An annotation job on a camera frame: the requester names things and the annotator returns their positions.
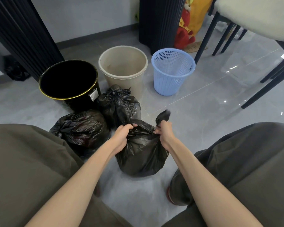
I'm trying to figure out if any person's left leg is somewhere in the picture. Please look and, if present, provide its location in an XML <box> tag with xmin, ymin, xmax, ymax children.
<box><xmin>0</xmin><ymin>124</ymin><xmax>133</xmax><ymax>227</ymax></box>

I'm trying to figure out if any small crumpled black bag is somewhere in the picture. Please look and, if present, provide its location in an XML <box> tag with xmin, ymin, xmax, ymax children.
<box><xmin>4</xmin><ymin>55</ymin><xmax>31</xmax><ymax>82</ymax></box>

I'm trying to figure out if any black bin with gold rim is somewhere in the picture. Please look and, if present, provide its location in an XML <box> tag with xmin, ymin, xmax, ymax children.
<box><xmin>38</xmin><ymin>59</ymin><xmax>102</xmax><ymax>113</ymax></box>

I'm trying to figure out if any blue mesh plastic bin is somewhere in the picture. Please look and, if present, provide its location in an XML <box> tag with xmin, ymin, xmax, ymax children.
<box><xmin>151</xmin><ymin>48</ymin><xmax>196</xmax><ymax>96</ymax></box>

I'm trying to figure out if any person's right pink shoe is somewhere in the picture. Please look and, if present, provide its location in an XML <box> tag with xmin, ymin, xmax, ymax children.
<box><xmin>166</xmin><ymin>185</ymin><xmax>178</xmax><ymax>206</ymax></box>

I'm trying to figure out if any person's right hand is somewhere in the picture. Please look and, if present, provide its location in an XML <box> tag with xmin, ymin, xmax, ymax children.
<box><xmin>154</xmin><ymin>120</ymin><xmax>178</xmax><ymax>152</ymax></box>

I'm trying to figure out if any yellow plush toy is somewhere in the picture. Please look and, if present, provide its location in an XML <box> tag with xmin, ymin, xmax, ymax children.
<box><xmin>186</xmin><ymin>0</ymin><xmax>215</xmax><ymax>37</ymax></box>

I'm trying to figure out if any black garbage bag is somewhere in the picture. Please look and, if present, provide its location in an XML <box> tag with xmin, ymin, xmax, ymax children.
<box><xmin>97</xmin><ymin>84</ymin><xmax>142</xmax><ymax>129</ymax></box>
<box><xmin>115</xmin><ymin>110</ymin><xmax>171</xmax><ymax>178</ymax></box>
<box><xmin>50</xmin><ymin>110</ymin><xmax>110</xmax><ymax>159</ymax></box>

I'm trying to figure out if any person's leg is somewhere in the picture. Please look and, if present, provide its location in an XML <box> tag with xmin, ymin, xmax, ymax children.
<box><xmin>0</xmin><ymin>124</ymin><xmax>133</xmax><ymax>227</ymax></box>
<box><xmin>162</xmin><ymin>122</ymin><xmax>284</xmax><ymax>227</ymax></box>

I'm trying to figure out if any person's left hand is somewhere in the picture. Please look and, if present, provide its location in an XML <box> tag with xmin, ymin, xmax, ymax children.
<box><xmin>110</xmin><ymin>123</ymin><xmax>138</xmax><ymax>157</ymax></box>

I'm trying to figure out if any cream cushioned chair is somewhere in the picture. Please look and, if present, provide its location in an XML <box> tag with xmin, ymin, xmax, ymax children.
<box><xmin>194</xmin><ymin>0</ymin><xmax>284</xmax><ymax>109</ymax></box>

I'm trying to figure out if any red plush toy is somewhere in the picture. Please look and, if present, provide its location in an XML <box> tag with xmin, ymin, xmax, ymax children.
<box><xmin>174</xmin><ymin>3</ymin><xmax>196</xmax><ymax>49</ymax></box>

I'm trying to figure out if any person's right leg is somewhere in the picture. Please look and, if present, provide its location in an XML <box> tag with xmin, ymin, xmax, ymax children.
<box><xmin>162</xmin><ymin>122</ymin><xmax>284</xmax><ymax>227</ymax></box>

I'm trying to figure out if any beige plastic bin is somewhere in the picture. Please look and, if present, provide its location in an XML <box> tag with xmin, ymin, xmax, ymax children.
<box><xmin>98</xmin><ymin>45</ymin><xmax>148</xmax><ymax>100</ymax></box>

